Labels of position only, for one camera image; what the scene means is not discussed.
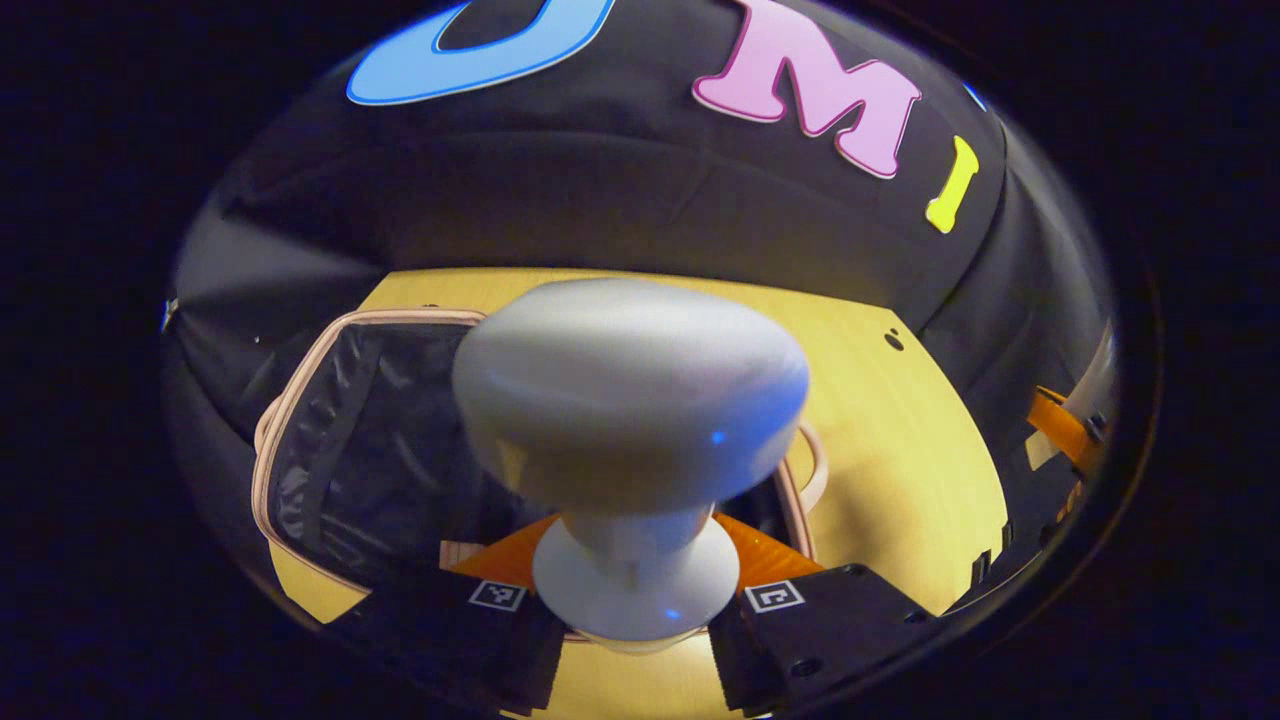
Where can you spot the pink suitcase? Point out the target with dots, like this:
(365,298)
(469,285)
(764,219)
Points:
(370,450)

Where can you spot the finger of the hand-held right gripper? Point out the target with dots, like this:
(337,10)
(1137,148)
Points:
(1062,425)

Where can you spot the black backdrop cloth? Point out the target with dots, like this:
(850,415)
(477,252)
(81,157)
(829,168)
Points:
(600,190)

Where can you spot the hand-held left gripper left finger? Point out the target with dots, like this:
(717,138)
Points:
(450,630)

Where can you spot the ceiling light strip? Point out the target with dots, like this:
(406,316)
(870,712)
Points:
(975,97)

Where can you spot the white pump bottle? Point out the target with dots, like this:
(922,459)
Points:
(630,390)

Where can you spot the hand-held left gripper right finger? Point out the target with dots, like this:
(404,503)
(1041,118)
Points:
(800,640)

